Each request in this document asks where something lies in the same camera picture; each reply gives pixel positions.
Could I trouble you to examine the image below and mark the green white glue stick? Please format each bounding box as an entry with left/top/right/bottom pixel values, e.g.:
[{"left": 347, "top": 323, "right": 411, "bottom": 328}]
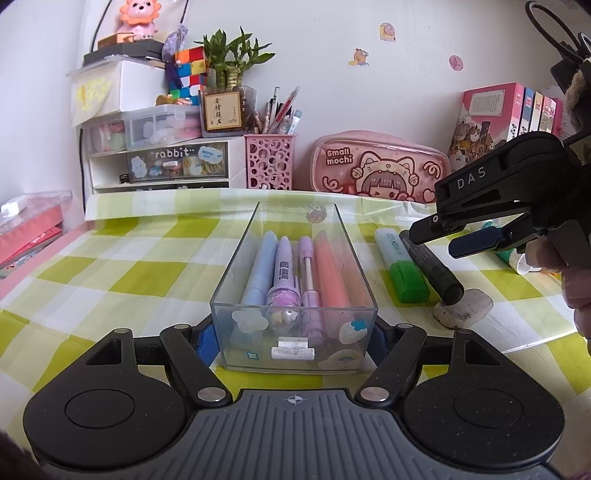
[{"left": 495, "top": 249, "right": 535, "bottom": 276}]

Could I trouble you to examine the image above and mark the black marker pen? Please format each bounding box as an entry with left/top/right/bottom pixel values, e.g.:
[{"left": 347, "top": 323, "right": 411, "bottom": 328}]
[{"left": 400, "top": 230, "right": 465, "bottom": 305}]

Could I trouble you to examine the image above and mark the green highlighter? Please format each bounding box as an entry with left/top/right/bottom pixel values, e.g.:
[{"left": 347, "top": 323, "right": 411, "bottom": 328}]
[{"left": 375, "top": 228, "right": 430, "bottom": 304}]

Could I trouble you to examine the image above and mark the pink highlighter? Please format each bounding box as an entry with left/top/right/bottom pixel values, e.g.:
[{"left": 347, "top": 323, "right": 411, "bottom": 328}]
[{"left": 314, "top": 230, "right": 353, "bottom": 340}]

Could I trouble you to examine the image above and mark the white worn eraser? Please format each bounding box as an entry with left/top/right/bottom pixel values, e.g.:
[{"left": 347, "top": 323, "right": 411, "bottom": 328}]
[{"left": 433, "top": 289, "right": 494, "bottom": 330}]

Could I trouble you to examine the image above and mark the blue-grey highlighter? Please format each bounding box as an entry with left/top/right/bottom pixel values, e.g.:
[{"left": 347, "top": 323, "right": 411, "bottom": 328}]
[{"left": 242, "top": 231, "right": 279, "bottom": 305}]

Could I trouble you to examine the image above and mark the purple mechanical pencil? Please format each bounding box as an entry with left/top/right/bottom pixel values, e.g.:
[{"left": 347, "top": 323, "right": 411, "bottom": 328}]
[{"left": 298, "top": 236, "right": 325, "bottom": 348}]

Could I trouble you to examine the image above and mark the purple cartoon-top pen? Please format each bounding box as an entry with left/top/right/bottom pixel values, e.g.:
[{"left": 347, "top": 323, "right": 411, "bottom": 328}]
[{"left": 266, "top": 236, "right": 301, "bottom": 335}]

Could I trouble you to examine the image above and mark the clear plastic organizer box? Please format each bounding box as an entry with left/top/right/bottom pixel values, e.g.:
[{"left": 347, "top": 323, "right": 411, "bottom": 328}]
[{"left": 211, "top": 202, "right": 378, "bottom": 374}]

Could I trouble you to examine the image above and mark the gloved right hand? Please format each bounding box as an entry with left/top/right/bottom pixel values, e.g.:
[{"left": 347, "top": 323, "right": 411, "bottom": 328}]
[{"left": 526, "top": 238, "right": 591, "bottom": 348}]

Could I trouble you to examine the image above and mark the pink cartoon pencil case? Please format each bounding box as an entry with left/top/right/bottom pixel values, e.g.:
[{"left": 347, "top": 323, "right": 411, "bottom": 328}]
[{"left": 311, "top": 130, "right": 451, "bottom": 204}]

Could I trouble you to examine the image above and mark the pink boxed book set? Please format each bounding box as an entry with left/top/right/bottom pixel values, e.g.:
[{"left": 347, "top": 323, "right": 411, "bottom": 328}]
[{"left": 448, "top": 82, "right": 563, "bottom": 171}]

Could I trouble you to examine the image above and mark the pink perforated pen holder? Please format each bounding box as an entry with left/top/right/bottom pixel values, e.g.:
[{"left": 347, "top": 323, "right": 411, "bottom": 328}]
[{"left": 245, "top": 134, "right": 296, "bottom": 190}]

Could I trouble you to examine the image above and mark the white drawer organizer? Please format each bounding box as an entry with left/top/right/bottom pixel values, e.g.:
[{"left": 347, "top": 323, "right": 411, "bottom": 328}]
[{"left": 86, "top": 137, "right": 247, "bottom": 194}]

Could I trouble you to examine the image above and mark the clear rabbit drawer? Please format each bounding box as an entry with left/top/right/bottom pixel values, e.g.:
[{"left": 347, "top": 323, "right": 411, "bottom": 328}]
[{"left": 126, "top": 142, "right": 228, "bottom": 182}]

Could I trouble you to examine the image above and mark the clear stacked storage box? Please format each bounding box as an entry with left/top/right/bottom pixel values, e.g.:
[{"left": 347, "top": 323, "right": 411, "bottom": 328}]
[{"left": 83, "top": 104, "right": 201, "bottom": 154}]

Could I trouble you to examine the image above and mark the framed calligraphy sign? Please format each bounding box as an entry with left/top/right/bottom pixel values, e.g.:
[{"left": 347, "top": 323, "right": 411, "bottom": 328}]
[{"left": 201, "top": 91, "right": 243, "bottom": 132}]

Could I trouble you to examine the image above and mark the colourful rubik cube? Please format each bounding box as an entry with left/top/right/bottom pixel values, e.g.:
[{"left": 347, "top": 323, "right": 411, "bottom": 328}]
[{"left": 165, "top": 46, "right": 209, "bottom": 106}]

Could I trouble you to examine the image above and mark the lucky bamboo plant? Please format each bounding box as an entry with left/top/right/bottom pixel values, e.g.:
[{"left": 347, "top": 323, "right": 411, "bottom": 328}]
[{"left": 197, "top": 29, "right": 276, "bottom": 92}]

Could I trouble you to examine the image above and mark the white box with yellow drawing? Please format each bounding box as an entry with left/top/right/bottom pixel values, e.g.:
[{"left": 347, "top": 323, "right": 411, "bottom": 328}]
[{"left": 68, "top": 56, "right": 167, "bottom": 127}]

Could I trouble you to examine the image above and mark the black flat box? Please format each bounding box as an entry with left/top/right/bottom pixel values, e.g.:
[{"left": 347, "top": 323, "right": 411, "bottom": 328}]
[{"left": 83, "top": 39, "right": 163, "bottom": 66}]

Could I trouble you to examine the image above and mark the pink lion figurine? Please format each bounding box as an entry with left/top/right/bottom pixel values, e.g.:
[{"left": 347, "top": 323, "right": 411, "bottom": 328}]
[{"left": 117, "top": 0, "right": 162, "bottom": 40}]

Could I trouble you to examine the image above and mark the black cable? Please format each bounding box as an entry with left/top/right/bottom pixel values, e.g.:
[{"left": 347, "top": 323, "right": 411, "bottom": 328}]
[{"left": 524, "top": 0, "right": 585, "bottom": 63}]

